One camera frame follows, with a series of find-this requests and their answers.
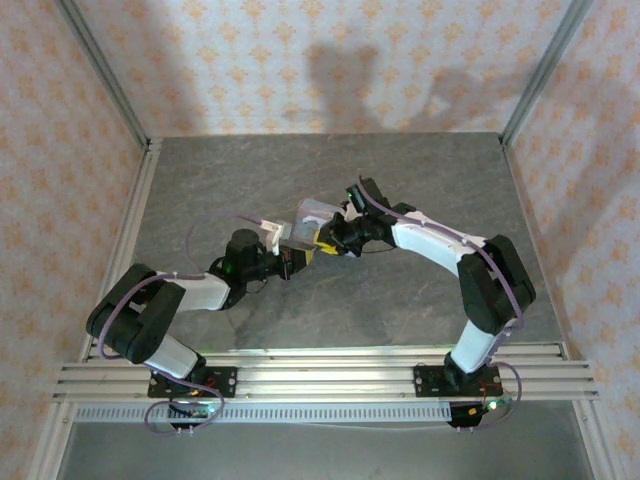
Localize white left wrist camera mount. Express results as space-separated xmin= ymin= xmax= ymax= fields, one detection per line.
xmin=258 ymin=219 xmax=287 ymax=254

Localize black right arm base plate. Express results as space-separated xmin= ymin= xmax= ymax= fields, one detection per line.
xmin=413 ymin=364 xmax=503 ymax=399

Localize aluminium extrusion rail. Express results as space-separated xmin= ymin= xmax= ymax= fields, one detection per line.
xmin=52 ymin=361 xmax=600 ymax=402
xmin=81 ymin=341 xmax=570 ymax=362

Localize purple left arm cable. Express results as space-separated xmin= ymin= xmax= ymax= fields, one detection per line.
xmin=97 ymin=211 xmax=272 ymax=438

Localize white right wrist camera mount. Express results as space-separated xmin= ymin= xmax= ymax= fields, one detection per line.
xmin=331 ymin=199 xmax=359 ymax=224

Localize white slotted cable duct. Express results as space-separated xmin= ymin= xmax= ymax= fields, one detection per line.
xmin=74 ymin=403 xmax=454 ymax=424

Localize aluminium side rail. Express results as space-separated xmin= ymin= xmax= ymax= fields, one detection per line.
xmin=501 ymin=141 xmax=575 ymax=347
xmin=81 ymin=138 xmax=164 ymax=362

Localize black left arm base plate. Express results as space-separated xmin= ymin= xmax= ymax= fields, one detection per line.
xmin=147 ymin=366 xmax=238 ymax=400

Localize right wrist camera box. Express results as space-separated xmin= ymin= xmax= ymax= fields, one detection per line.
xmin=345 ymin=177 xmax=387 ymax=217

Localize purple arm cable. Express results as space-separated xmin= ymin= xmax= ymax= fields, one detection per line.
xmin=97 ymin=211 xmax=272 ymax=438
xmin=356 ymin=173 xmax=527 ymax=434

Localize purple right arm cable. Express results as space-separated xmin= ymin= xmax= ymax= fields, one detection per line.
xmin=356 ymin=173 xmax=527 ymax=434

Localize aluminium frame post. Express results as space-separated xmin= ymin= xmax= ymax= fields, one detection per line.
xmin=56 ymin=0 xmax=152 ymax=152
xmin=28 ymin=399 xmax=77 ymax=480
xmin=499 ymin=0 xmax=594 ymax=147
xmin=571 ymin=399 xmax=622 ymax=480

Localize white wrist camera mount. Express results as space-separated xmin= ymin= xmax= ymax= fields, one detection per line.
xmin=331 ymin=199 xmax=359 ymax=224
xmin=258 ymin=219 xmax=287 ymax=254

